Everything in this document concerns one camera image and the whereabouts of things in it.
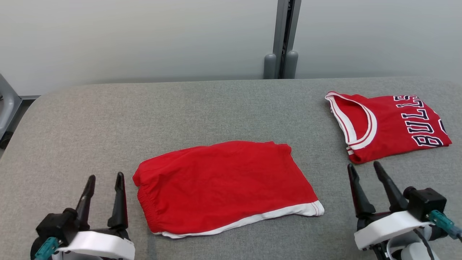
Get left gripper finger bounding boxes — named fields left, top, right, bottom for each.
left=75, top=175, right=96, bottom=232
left=108, top=172, right=129, bottom=231

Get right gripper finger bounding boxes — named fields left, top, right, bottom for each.
left=347, top=163, right=376, bottom=219
left=374, top=161, right=409, bottom=213

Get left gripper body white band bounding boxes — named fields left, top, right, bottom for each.
left=31, top=227, right=136, bottom=260

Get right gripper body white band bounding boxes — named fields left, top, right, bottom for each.
left=354, top=211, right=433, bottom=251

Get red Bulls basketball jersey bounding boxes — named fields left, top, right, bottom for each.
left=325, top=91, right=453, bottom=165

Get red shorts with white trim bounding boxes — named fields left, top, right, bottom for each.
left=132, top=141, right=324, bottom=239

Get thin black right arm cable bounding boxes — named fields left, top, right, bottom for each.
left=413, top=228, right=434, bottom=260

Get grey metal frame leg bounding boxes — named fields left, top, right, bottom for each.
left=0, top=74, right=23, bottom=139

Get grey partition post with feet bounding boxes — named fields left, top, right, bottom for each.
left=263, top=0, right=302, bottom=79

